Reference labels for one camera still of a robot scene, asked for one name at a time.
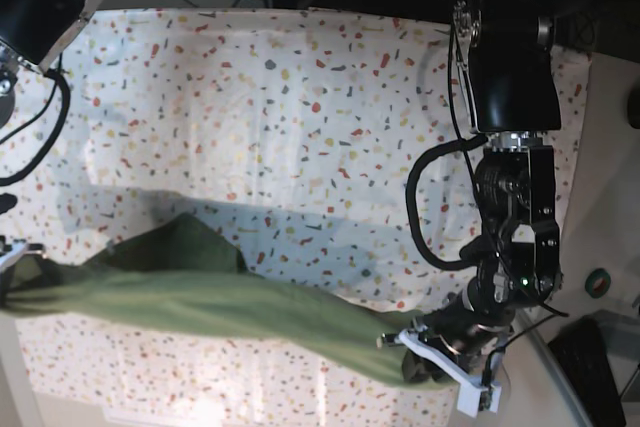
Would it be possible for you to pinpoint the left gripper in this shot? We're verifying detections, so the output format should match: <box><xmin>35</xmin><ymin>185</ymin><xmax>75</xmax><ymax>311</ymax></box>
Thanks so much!
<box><xmin>401</xmin><ymin>291</ymin><xmax>515</xmax><ymax>384</ymax></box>

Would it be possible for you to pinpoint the terrazzo pattern tablecloth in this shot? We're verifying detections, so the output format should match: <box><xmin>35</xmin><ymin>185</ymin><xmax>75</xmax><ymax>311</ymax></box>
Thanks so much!
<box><xmin>0</xmin><ymin>6</ymin><xmax>591</xmax><ymax>423</ymax></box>

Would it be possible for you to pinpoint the black keyboard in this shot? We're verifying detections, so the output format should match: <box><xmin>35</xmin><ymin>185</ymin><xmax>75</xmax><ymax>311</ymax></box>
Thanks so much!
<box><xmin>548</xmin><ymin>317</ymin><xmax>627</xmax><ymax>427</ymax></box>

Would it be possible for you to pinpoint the green tape roll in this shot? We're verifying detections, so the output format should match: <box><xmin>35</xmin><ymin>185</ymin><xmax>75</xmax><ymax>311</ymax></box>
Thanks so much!
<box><xmin>584</xmin><ymin>268</ymin><xmax>611</xmax><ymax>299</ymax></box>

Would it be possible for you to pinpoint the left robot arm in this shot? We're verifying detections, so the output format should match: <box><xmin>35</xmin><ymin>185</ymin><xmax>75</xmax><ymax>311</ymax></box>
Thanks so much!
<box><xmin>402</xmin><ymin>0</ymin><xmax>567</xmax><ymax>391</ymax></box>

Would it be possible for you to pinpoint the green t-shirt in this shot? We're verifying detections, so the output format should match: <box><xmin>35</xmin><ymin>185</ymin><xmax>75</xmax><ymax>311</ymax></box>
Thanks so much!
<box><xmin>1</xmin><ymin>214</ymin><xmax>417</xmax><ymax>388</ymax></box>

